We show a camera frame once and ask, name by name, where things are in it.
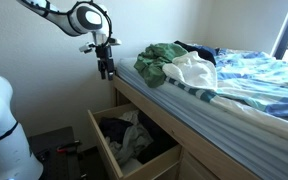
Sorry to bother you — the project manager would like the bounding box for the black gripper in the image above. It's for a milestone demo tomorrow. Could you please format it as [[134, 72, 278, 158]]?
[[95, 44, 115, 82]]

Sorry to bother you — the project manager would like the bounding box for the white waffle towel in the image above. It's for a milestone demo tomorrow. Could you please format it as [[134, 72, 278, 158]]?
[[162, 50, 218, 92]]

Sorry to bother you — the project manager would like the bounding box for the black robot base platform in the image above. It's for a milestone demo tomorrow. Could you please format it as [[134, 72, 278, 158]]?
[[27, 125, 85, 180]]

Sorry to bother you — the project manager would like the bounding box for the large open wooden drawer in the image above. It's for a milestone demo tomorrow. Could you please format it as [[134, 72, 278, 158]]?
[[87, 102, 183, 180]]

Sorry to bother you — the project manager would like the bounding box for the wooden closed drawer bank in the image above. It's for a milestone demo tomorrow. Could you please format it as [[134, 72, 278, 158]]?
[[177, 151, 218, 180]]

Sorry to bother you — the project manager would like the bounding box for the green garment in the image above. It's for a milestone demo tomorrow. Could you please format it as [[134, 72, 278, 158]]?
[[133, 42, 188, 89]]

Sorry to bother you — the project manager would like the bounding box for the dark navy folded garment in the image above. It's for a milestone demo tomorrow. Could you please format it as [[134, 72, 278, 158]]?
[[98, 117, 134, 144]]

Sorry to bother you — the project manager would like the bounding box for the grey white shirt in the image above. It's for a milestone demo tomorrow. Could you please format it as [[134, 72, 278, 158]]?
[[105, 109, 155, 168]]

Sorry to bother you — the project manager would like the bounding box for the black garment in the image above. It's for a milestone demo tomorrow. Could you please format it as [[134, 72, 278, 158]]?
[[135, 111, 180, 164]]

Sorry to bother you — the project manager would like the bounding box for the dark navy garment with blue trim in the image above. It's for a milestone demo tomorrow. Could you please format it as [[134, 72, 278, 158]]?
[[173, 40, 220, 66]]

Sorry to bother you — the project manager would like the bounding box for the mattress with light blue sheet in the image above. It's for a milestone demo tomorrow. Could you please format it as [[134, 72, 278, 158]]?
[[116, 57, 288, 180]]

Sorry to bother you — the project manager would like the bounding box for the blue patterned duvet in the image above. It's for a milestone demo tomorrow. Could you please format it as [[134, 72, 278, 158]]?
[[165, 48, 288, 125]]

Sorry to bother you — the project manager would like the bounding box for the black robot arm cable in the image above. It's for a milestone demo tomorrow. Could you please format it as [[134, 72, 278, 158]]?
[[42, 0, 113, 48]]

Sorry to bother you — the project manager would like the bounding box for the wooden bed frame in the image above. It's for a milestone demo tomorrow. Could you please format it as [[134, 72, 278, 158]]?
[[112, 74, 262, 180]]

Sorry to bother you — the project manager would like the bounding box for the red handled clamp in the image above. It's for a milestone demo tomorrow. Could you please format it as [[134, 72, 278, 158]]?
[[56, 139, 83, 154]]

